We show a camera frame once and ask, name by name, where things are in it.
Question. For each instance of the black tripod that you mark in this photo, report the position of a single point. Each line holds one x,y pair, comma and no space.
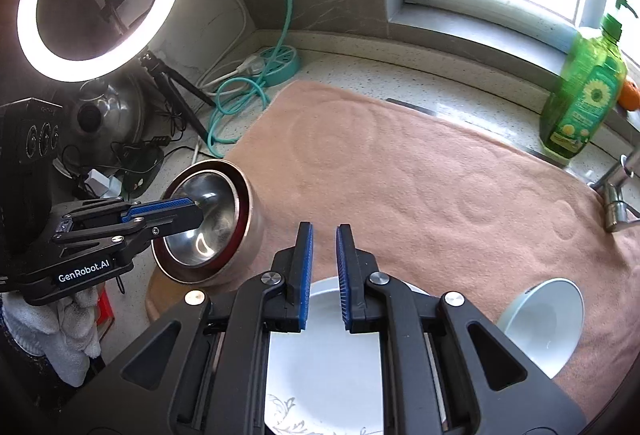
172,87

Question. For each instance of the black oval stand base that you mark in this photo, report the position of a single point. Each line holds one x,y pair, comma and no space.
142,170

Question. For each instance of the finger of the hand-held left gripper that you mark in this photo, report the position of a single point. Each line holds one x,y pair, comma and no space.
95,207
160,206

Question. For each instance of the steel faucet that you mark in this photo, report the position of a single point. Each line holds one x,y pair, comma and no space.
615,200

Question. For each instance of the steel pot lid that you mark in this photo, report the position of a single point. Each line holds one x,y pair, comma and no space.
115,110

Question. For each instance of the white charger plug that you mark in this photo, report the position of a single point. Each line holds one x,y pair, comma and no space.
97,180

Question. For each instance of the green dish soap bottle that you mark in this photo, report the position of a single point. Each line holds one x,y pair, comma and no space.
582,90

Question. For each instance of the person's left hand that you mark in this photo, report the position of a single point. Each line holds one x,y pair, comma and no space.
77,330

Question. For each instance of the white plate grey leaf print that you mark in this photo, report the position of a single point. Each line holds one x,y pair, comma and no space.
325,365

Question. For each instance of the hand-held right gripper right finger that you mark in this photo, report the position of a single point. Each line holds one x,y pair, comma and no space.
343,285

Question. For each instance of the pink towel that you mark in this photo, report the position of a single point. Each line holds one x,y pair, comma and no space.
400,175

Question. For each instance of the stainless steel bowl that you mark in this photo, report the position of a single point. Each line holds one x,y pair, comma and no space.
215,225

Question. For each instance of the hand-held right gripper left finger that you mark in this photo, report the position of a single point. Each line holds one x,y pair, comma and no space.
306,285

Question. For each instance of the black box device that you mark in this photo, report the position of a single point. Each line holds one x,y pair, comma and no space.
25,150

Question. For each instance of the red packet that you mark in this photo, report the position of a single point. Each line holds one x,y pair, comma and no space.
102,310

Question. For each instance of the white ceramic bowl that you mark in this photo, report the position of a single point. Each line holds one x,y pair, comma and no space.
545,325

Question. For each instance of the orange fruit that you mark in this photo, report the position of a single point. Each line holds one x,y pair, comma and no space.
631,95

